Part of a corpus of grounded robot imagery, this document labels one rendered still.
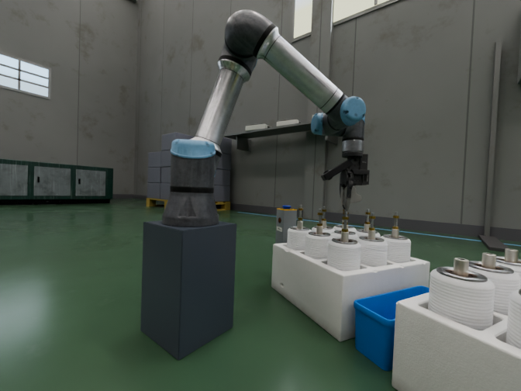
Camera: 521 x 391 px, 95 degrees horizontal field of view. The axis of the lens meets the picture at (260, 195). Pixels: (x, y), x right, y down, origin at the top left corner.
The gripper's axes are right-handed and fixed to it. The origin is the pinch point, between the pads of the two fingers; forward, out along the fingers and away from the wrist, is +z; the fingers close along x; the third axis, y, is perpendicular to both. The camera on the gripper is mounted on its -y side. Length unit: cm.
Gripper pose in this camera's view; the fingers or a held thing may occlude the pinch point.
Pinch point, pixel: (344, 207)
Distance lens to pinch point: 94.5
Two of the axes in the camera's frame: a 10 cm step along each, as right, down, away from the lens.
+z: -0.3, 10.0, 0.3
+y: 10.0, 0.3, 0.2
